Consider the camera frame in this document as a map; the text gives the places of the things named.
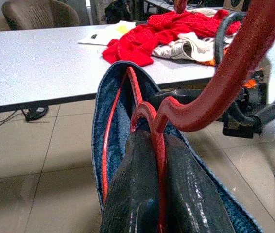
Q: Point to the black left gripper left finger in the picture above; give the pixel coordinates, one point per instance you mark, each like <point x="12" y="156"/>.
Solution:
<point x="132" y="184"/>

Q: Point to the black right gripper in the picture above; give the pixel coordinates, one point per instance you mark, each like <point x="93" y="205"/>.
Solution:
<point x="239" y="123"/>

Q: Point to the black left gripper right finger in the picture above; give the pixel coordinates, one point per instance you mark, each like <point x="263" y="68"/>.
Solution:
<point x="191" y="194"/>

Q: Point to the blue denim shorts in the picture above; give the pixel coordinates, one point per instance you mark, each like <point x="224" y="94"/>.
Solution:
<point x="120" y="116"/>

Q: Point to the red plastic hanger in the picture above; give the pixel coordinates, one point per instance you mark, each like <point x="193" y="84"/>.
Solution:
<point x="237" y="60"/>

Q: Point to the red shirt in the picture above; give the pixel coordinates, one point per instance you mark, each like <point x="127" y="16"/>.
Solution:
<point x="152" y="36"/>

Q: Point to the white shirt green print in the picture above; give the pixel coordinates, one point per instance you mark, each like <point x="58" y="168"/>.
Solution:
<point x="108" y="34"/>

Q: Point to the beige garment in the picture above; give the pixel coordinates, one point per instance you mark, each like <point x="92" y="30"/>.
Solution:
<point x="205" y="11"/>

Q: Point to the white desk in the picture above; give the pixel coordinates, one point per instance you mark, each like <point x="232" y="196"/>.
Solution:
<point x="159" y="3"/>

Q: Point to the black bag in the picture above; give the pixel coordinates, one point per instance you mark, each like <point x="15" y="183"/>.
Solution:
<point x="116" y="12"/>

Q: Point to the wooden speaker box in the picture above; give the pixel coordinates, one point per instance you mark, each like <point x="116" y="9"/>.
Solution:
<point x="233" y="4"/>

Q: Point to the black power strip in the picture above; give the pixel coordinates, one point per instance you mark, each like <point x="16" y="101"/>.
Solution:
<point x="36" y="112"/>

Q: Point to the brown armchair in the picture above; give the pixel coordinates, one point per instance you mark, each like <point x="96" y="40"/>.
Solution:
<point x="38" y="14"/>

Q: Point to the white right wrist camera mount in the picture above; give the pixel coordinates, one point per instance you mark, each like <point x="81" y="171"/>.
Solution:
<point x="274" y="72"/>

